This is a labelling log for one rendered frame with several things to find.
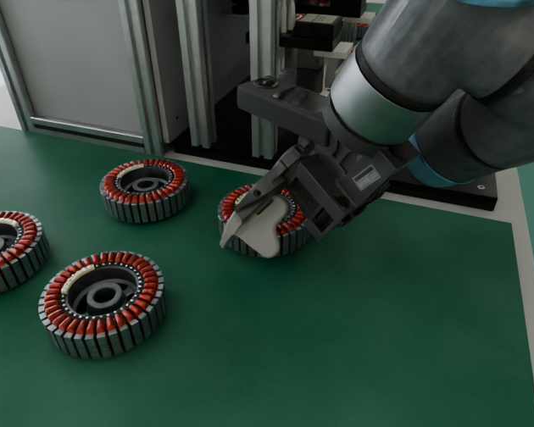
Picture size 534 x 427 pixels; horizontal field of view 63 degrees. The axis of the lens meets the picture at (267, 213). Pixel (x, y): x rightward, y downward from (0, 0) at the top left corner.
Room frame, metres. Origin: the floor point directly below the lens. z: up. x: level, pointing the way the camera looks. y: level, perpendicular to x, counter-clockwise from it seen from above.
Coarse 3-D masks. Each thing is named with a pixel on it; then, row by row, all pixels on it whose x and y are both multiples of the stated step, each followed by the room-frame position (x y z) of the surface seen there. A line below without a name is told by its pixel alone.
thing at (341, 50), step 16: (304, 16) 0.76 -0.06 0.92; (320, 16) 0.76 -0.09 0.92; (336, 16) 0.76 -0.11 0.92; (304, 32) 0.72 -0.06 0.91; (320, 32) 0.72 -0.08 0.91; (336, 32) 0.73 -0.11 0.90; (304, 48) 0.72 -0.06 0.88; (320, 48) 0.71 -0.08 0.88; (336, 48) 0.73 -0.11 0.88; (352, 48) 0.75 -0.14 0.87
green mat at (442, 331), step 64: (0, 128) 0.71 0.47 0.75; (0, 192) 0.50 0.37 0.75; (64, 192) 0.50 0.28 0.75; (192, 192) 0.50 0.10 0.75; (64, 256) 0.37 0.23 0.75; (192, 256) 0.37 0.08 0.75; (256, 256) 0.37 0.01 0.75; (320, 256) 0.37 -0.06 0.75; (384, 256) 0.37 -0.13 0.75; (448, 256) 0.37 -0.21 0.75; (512, 256) 0.37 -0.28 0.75; (0, 320) 0.28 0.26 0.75; (192, 320) 0.28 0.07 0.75; (256, 320) 0.28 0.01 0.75; (320, 320) 0.28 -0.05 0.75; (384, 320) 0.28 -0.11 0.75; (448, 320) 0.28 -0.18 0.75; (512, 320) 0.28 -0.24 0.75; (0, 384) 0.21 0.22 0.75; (64, 384) 0.21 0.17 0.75; (128, 384) 0.21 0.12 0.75; (192, 384) 0.21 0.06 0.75; (256, 384) 0.21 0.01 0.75; (320, 384) 0.21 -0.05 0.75; (384, 384) 0.21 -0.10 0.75; (448, 384) 0.21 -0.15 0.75; (512, 384) 0.21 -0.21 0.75
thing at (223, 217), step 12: (240, 192) 0.45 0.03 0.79; (228, 204) 0.42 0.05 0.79; (288, 204) 0.44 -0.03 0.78; (228, 216) 0.40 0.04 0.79; (288, 216) 0.41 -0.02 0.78; (300, 216) 0.40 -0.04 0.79; (276, 228) 0.38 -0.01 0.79; (288, 228) 0.38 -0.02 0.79; (300, 228) 0.38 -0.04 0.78; (240, 240) 0.38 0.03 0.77; (288, 240) 0.37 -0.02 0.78; (300, 240) 0.38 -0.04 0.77; (252, 252) 0.37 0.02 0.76
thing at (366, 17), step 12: (300, 0) 1.02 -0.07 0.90; (336, 0) 0.95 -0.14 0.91; (348, 0) 0.95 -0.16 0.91; (360, 0) 0.94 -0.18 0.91; (300, 12) 0.98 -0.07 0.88; (312, 12) 0.97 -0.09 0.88; (324, 12) 0.96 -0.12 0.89; (336, 12) 0.95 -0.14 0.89; (348, 12) 0.94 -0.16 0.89; (360, 12) 0.94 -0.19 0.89; (372, 12) 0.99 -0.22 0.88
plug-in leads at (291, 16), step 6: (282, 0) 0.74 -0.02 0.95; (282, 6) 0.74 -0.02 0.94; (294, 6) 0.78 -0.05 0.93; (282, 12) 0.74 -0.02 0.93; (288, 12) 0.76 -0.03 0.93; (294, 12) 0.78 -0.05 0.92; (282, 18) 0.74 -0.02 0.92; (288, 18) 0.76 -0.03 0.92; (294, 18) 0.78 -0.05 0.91; (282, 24) 0.74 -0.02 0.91; (288, 24) 0.76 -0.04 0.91; (294, 24) 0.78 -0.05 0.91; (282, 30) 0.74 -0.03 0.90; (288, 30) 0.76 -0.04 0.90
